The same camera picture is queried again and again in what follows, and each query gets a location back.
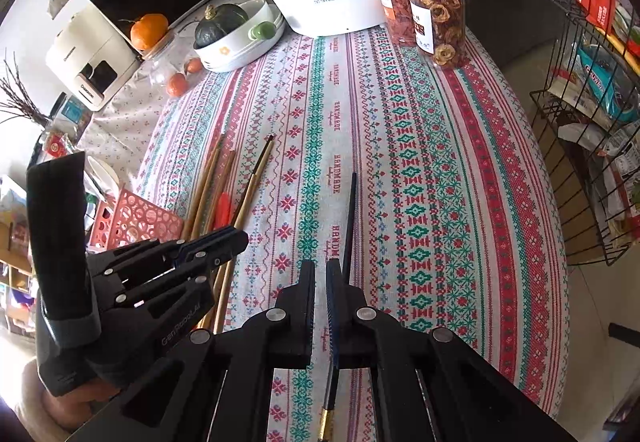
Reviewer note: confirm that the red label jar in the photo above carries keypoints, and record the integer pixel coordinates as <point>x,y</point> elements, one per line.
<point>56,145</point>

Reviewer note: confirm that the small orange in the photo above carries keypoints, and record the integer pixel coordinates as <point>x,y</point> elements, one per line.
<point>193,66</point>
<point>176,85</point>

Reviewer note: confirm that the jar of dried fruit slices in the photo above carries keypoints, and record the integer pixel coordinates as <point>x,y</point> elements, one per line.
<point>440,17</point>

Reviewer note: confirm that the large orange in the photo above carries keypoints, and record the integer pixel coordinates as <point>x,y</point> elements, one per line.
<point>149,31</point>

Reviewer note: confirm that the cream air fryer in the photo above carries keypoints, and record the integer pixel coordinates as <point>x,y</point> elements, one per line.
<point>87,57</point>

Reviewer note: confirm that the floral side table cover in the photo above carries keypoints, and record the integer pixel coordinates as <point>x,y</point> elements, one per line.
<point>130,117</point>

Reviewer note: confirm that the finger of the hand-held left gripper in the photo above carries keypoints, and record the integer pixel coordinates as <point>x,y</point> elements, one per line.
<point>200,247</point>
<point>160,317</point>

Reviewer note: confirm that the blue snack packet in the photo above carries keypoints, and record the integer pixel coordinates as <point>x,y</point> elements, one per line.
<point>605,82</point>

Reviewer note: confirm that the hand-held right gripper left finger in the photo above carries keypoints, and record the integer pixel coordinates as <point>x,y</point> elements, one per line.
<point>309,302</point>

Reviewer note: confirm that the blue label jar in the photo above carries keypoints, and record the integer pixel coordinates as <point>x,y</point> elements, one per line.
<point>76,113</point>

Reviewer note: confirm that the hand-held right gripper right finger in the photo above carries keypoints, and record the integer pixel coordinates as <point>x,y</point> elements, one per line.
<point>333,302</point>

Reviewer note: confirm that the pink perforated utensil holder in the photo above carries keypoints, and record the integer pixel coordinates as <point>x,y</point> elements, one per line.
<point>135,222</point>

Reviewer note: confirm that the white bowl with dark squash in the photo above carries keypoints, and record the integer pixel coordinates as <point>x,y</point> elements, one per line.
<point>235,50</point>

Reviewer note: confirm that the orange plastic utensil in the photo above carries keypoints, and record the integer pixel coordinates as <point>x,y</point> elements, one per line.
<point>223,212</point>

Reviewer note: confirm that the person's left hand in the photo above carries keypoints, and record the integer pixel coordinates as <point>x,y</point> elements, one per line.
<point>45,409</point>

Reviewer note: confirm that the dark green pumpkin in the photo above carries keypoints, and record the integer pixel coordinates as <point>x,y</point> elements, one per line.
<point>220,25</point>

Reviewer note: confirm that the black chopstick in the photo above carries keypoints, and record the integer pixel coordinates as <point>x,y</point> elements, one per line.
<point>350,222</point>

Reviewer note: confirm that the dry branches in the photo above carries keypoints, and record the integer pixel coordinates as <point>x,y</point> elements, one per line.
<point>20,97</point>

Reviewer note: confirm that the clear glass jar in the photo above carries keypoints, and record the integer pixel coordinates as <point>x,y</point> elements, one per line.
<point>162,62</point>

